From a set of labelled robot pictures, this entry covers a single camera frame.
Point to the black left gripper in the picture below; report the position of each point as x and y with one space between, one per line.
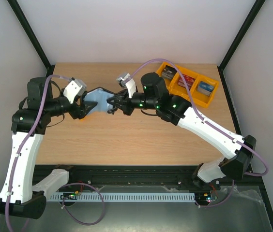
80 112

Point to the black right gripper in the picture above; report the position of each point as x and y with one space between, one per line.
126 104

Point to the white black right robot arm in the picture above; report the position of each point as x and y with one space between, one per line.
236 150

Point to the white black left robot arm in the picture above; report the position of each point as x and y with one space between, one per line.
19 197

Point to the black card stack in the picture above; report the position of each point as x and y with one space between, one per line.
168 72

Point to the red card stack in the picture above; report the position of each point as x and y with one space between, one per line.
189 81

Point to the blue card stack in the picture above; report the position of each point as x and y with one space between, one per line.
205 88

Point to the yellow three-compartment tray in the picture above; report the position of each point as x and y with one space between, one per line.
198 98

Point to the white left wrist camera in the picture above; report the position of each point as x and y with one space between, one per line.
74 89

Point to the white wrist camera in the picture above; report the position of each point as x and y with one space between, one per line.
74 89
126 81

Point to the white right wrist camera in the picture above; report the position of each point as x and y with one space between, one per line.
126 81

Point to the black aluminium frame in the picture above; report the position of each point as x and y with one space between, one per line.
236 42

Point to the white slotted cable duct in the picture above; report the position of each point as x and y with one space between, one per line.
125 197

